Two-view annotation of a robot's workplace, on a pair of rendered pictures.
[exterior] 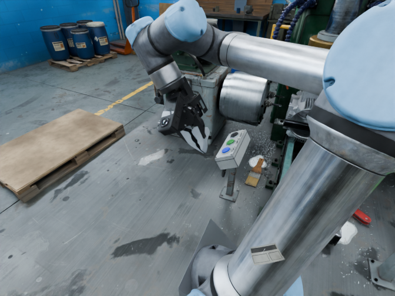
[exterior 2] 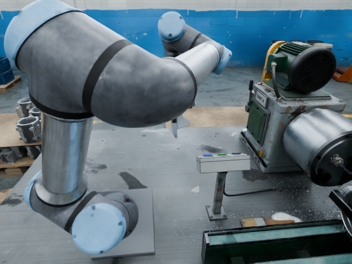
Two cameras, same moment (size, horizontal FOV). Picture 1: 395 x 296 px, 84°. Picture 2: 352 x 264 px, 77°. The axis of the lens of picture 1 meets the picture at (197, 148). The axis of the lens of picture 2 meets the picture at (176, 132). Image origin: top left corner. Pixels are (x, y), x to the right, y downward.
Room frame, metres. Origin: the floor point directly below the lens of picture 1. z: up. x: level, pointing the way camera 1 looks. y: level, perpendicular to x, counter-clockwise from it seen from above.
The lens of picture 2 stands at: (0.18, -0.57, 1.52)
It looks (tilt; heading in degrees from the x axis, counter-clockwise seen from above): 31 degrees down; 60
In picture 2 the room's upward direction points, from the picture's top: straight up
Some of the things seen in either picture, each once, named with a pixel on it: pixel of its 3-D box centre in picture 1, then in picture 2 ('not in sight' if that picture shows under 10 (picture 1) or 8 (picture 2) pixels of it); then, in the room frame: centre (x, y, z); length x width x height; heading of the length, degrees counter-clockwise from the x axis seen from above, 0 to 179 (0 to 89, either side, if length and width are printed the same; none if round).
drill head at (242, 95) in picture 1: (236, 97); (317, 139); (1.05, -0.20, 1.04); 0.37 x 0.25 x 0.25; 66
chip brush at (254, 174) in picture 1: (256, 171); (268, 223); (0.75, -0.28, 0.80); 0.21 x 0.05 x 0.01; 153
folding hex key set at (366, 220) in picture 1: (358, 214); not in sight; (0.51, -0.62, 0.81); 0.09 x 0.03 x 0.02; 29
